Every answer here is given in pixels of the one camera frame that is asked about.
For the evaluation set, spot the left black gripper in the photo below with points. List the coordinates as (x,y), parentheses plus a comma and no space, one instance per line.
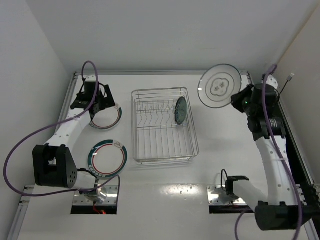
(100,102)

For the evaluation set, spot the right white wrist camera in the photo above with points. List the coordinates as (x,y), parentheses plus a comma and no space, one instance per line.
(271,81)

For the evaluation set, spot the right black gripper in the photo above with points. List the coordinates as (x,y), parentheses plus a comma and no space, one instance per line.
(241,99)

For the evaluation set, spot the metal wire dish rack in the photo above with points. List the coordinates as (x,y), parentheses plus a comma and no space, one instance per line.
(156,138)

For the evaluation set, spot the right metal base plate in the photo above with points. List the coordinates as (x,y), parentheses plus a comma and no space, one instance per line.
(218,197)

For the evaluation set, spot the green red rimmed plate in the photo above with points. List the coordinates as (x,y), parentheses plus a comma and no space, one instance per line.
(107,158)
(108,118)

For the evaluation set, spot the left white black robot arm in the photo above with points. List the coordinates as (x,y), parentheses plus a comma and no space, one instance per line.
(53,163)

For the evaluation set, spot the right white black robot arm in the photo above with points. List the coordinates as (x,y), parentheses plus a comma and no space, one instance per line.
(280,208)

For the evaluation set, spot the small blue patterned plate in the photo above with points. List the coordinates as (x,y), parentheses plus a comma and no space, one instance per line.
(180,111)

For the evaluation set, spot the metal base plate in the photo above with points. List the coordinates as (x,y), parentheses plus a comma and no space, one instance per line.
(218,197)
(104,196)

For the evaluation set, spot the white grey rimmed plate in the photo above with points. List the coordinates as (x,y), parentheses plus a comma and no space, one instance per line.
(218,84)

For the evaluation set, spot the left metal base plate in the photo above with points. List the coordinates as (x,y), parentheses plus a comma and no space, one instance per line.
(104,196)

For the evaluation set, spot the black cable white connector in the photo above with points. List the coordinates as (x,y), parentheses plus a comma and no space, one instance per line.
(288,79)

